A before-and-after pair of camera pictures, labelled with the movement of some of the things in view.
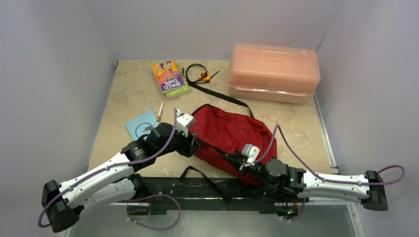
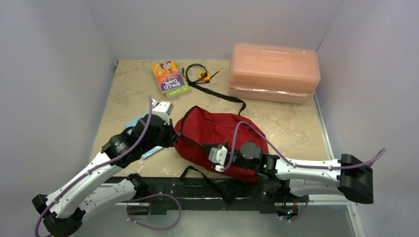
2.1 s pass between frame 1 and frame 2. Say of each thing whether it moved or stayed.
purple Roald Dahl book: stayed
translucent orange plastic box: stayed
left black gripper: moved
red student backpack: stayed
